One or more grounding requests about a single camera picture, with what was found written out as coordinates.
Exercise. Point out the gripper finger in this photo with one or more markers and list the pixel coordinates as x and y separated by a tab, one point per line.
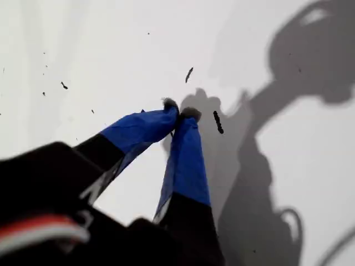
188	171
144	127

